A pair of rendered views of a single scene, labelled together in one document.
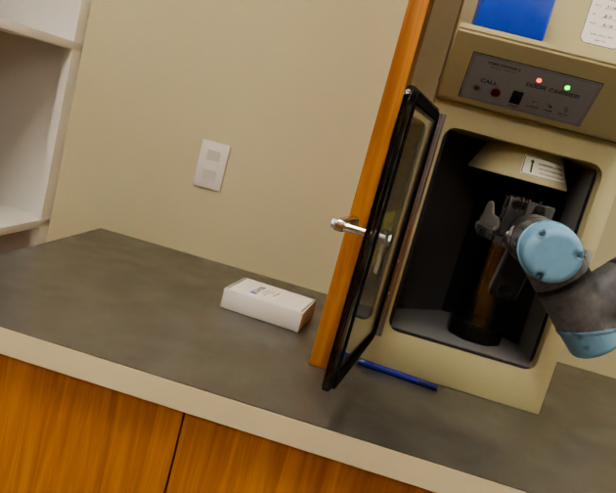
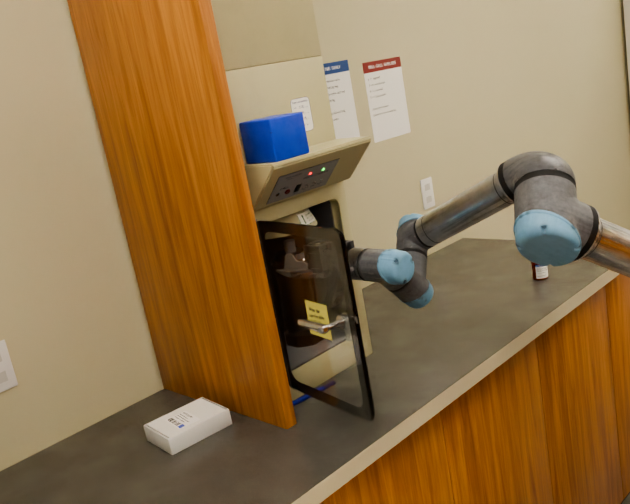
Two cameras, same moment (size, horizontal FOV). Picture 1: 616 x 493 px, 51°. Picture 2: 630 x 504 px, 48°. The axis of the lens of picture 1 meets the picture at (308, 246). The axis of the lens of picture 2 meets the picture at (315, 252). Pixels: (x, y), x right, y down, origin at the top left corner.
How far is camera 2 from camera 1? 1.00 m
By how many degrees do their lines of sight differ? 48
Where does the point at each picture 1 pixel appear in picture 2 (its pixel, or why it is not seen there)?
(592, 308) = (420, 280)
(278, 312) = (213, 422)
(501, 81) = (291, 184)
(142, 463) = not seen: outside the picture
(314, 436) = (374, 450)
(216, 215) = (26, 406)
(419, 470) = (416, 418)
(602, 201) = (345, 216)
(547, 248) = (401, 267)
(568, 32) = not seen: hidden behind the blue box
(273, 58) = not seen: outside the picture
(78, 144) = not seen: outside the picture
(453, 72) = (265, 194)
